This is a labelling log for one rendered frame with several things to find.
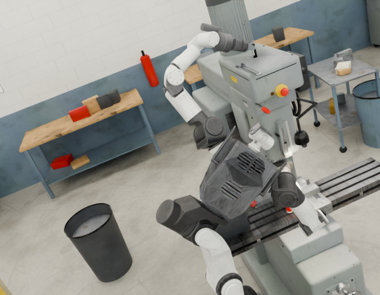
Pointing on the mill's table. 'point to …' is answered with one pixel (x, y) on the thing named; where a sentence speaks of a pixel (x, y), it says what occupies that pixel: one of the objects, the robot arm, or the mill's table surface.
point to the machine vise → (318, 200)
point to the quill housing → (283, 113)
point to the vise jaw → (310, 190)
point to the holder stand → (234, 226)
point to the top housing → (268, 79)
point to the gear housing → (262, 102)
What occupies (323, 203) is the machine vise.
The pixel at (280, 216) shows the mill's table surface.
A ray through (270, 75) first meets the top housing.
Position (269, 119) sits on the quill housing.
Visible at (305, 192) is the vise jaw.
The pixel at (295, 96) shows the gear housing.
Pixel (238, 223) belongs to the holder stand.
